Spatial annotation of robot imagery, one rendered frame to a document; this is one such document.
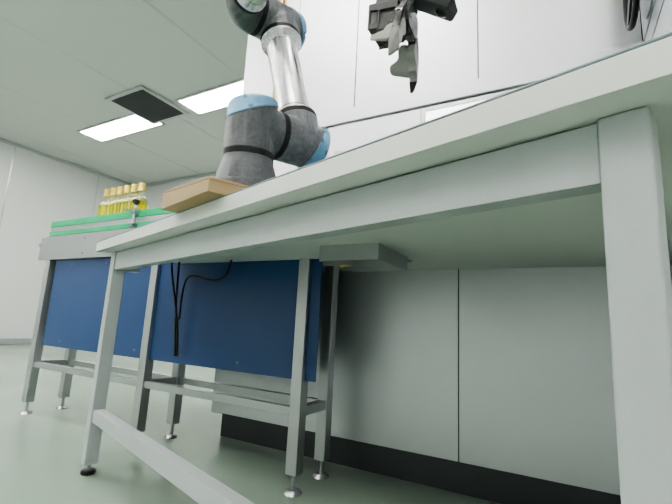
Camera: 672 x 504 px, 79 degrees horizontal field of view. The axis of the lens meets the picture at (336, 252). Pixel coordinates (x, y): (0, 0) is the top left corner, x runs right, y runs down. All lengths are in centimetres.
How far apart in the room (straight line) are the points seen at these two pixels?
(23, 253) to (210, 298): 570
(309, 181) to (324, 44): 149
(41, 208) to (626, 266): 719
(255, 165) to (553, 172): 63
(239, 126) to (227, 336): 82
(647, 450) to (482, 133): 31
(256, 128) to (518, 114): 63
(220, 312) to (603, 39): 157
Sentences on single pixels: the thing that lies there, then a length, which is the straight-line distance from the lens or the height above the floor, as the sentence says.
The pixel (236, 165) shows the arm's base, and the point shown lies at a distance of 93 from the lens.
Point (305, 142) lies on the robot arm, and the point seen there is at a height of 94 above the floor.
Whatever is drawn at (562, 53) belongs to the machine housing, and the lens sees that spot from 167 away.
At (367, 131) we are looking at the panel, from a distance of 169.
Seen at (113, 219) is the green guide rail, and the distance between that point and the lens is 218.
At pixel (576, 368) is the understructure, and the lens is 140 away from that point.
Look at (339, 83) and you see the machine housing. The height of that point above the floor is 154.
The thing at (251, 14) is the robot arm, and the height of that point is 131.
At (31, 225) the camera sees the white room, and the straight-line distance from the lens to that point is 723.
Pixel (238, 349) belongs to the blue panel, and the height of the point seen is 40.
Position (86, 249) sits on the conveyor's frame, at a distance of 227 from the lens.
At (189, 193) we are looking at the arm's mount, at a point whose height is 76.
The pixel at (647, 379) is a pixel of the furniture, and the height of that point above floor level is 48.
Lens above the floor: 51
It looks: 10 degrees up
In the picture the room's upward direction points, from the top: 3 degrees clockwise
